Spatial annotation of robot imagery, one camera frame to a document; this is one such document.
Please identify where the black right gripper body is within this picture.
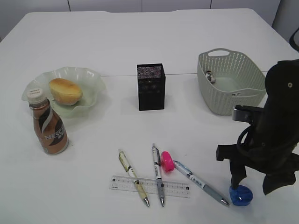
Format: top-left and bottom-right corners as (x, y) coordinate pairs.
(216, 60), (299, 174)

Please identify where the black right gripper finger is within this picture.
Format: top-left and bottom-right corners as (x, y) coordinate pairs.
(230, 160), (247, 189)
(263, 172), (296, 195)

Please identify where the blue pencil sharpener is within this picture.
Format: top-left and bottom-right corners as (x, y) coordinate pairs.
(229, 185), (253, 206)

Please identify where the brown coffee bottle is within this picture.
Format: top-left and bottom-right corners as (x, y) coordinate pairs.
(27, 88), (69, 155)

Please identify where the blue grip pen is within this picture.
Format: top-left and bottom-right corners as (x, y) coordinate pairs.
(173, 161), (230, 207)

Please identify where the pale green woven basket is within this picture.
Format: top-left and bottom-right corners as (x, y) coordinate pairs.
(197, 49), (266, 115)

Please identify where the grey barrel pen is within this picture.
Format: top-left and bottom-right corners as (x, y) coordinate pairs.
(151, 144), (165, 207)

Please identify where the cream barrel pen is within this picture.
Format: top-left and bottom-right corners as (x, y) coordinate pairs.
(118, 149), (150, 207)

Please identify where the black mesh pen holder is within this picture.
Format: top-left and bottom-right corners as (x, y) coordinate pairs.
(136, 63), (166, 111)

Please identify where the pale green wavy plate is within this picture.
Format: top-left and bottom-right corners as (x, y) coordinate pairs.
(21, 67), (106, 118)

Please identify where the clear plastic ruler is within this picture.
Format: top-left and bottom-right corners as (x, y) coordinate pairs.
(109, 175), (191, 198)

